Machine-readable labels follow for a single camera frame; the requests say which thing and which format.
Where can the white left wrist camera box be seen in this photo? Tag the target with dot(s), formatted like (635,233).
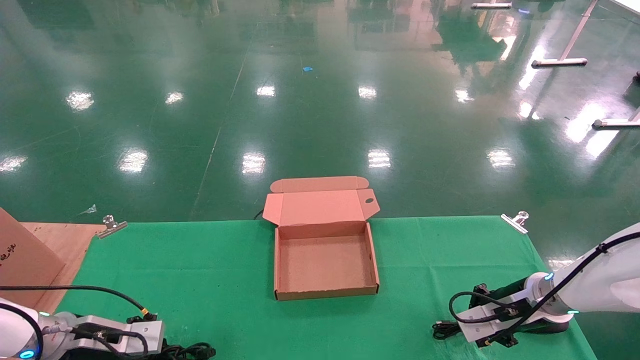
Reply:
(145,335)

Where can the tall printed cardboard box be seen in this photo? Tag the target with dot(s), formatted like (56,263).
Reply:
(25,260)

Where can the silver metal cloth clip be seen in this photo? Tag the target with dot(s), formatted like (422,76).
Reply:
(111,229)
(515,224)

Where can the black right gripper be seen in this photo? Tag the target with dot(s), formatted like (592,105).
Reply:
(547,326)

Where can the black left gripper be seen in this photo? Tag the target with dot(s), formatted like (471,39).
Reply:
(90,355)

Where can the green table cloth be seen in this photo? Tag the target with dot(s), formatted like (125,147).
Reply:
(200,280)

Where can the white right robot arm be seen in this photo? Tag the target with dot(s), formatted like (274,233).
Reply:
(600,285)

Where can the white table foot bar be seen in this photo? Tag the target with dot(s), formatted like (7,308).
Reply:
(491,5)
(615,122)
(560,62)

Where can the clear plastic scrap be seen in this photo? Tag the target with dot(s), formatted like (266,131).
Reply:
(89,209)

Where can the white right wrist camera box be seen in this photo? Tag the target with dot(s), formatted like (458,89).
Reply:
(480,327)

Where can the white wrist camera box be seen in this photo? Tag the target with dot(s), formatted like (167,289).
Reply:
(480,327)
(145,335)

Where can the flat open cardboard box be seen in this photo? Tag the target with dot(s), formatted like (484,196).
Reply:
(325,265)

